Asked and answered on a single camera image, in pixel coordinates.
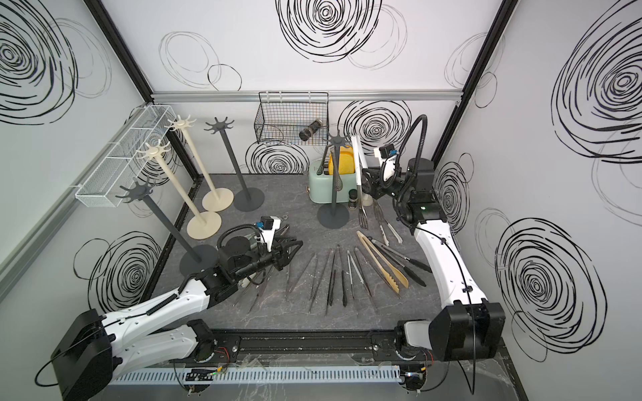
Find large steel tongs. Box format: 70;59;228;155
233;269;279;314

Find mint green toaster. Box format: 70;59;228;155
308;159;356;204

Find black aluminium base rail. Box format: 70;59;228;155
200;329;503;364

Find front cream utensil rack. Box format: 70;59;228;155
136;139;222;241

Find black tweezer tongs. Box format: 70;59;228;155
325;245;341;312

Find grey slotted cable duct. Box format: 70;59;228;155
111;365;401;386

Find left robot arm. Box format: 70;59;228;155
48;218;304;400

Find back cream utensil rack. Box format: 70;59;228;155
168;115;234;212

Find steel v-shaped tongs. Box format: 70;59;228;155
285;252;317;299

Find glass sugar jar black lid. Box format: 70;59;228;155
361;193;373;207

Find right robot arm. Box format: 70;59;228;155
362;145;506;362

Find white handled slim tongs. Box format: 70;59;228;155
348;252;376;310

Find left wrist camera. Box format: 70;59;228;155
257;216;282;252

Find small brown spice jar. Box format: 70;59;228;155
349;189;358;209

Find black wire wall basket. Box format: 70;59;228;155
253;91;329;146

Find black tipped steel tongs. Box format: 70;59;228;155
368;237;432;287

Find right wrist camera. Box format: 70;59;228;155
379;144;398;182

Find dark bottle in basket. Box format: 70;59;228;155
299;120;323;142

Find cream utensil rack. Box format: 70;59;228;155
136;139;222;241
168;115;234;212

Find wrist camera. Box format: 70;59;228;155
379;144;398;182
257;216;282;252

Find white wire wall basket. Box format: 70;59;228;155
75;105;176;208

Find beige plastic tongs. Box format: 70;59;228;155
357;231;409;297

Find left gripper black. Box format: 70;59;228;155
233;235;303;284

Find grey utensil rack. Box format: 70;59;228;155
205;118;265;212
317;135;349;229
116;182;218;277

